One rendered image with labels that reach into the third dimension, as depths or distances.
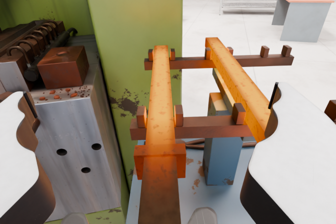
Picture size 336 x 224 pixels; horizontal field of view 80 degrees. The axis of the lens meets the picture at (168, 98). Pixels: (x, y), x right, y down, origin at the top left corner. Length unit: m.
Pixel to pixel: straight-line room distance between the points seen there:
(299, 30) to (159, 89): 4.05
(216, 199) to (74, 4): 0.86
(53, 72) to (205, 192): 0.44
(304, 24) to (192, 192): 3.96
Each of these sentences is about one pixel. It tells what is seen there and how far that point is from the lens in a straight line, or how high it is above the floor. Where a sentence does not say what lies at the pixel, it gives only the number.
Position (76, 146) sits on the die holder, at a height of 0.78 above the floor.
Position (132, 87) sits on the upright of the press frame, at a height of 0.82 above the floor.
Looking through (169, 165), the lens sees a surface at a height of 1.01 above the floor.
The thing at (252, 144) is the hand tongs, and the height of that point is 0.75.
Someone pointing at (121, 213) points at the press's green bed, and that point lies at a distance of 0.83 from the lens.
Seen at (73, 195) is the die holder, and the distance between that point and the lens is 0.74.
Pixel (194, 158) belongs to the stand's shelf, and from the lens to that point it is 0.55.
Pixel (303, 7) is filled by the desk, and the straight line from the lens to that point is 4.20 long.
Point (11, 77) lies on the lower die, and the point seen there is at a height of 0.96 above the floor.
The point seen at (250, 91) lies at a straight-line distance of 0.29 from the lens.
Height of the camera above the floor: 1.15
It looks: 33 degrees down
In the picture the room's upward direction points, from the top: 2 degrees counter-clockwise
